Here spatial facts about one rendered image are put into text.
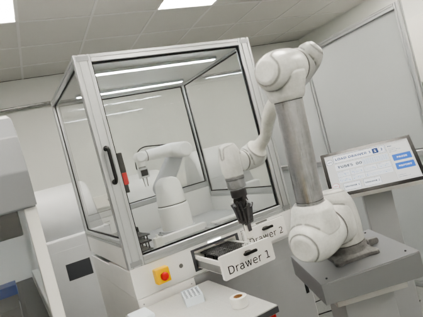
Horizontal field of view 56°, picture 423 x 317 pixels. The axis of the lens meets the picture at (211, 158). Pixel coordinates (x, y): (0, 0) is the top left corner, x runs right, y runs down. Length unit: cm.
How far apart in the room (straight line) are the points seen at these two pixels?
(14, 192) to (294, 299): 162
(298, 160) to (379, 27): 193
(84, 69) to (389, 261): 154
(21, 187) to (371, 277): 131
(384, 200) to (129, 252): 146
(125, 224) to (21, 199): 54
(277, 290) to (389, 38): 188
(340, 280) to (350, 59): 218
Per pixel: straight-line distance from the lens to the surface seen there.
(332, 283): 154
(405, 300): 271
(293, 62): 138
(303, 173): 141
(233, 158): 179
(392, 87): 316
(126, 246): 197
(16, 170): 164
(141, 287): 202
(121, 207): 195
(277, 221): 234
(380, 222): 254
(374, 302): 172
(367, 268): 158
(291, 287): 246
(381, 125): 327
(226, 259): 184
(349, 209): 162
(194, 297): 185
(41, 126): 524
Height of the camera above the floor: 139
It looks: 1 degrees down
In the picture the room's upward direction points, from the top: 15 degrees counter-clockwise
